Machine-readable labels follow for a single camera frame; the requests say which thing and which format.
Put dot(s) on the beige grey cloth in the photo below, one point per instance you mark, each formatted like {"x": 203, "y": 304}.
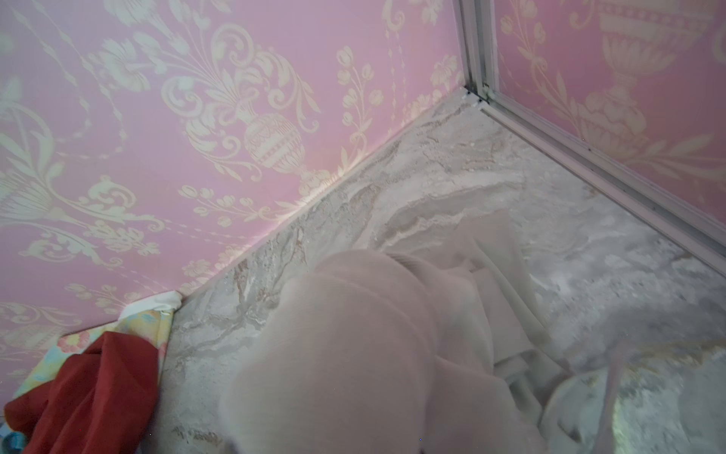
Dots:
{"x": 388, "y": 353}

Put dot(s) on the colourful floral cloth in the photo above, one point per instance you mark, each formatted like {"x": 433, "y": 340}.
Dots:
{"x": 150, "y": 318}

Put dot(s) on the dark red cloth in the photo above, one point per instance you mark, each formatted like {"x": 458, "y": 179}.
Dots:
{"x": 101, "y": 400}

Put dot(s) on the aluminium corner post right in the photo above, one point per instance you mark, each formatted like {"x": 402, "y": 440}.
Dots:
{"x": 629, "y": 95}

